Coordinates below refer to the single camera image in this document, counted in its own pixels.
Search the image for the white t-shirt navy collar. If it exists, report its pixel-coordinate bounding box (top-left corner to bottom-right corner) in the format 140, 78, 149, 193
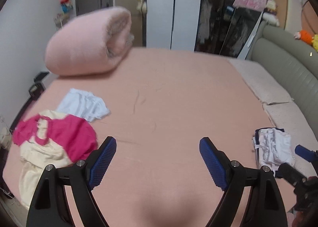
252, 127, 295, 178

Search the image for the person's right hand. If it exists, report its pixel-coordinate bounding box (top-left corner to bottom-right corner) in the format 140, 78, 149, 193
286, 206, 318, 227

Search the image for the beige bed cover strip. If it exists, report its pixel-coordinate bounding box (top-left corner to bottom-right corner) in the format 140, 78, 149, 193
227, 57, 318, 180

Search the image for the magenta and cream garment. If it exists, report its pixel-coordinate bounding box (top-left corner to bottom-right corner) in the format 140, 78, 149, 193
13, 110, 98, 208

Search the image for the grey green padded headboard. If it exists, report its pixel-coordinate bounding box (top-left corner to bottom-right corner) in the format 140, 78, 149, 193
246, 22, 317, 133

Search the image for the white crumpled garment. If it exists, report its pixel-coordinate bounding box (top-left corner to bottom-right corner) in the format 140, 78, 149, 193
56, 88, 111, 123

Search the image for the orange plush toy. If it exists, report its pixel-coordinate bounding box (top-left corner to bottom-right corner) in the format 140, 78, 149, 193
294, 30, 313, 45

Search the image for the cream plush toy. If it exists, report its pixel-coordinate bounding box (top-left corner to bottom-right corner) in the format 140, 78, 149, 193
263, 0, 280, 26

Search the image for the black glass wardrobe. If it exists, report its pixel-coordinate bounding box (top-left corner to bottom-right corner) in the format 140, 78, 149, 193
195, 0, 263, 58

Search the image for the rolled pink blanket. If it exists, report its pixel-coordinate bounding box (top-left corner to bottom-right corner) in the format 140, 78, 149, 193
44, 7, 134, 76

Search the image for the red blue plush toy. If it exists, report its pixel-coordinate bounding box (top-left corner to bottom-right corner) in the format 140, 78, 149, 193
60, 0, 73, 14

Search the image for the white wardrobe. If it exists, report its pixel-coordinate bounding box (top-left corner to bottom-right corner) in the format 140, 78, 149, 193
147, 0, 201, 51

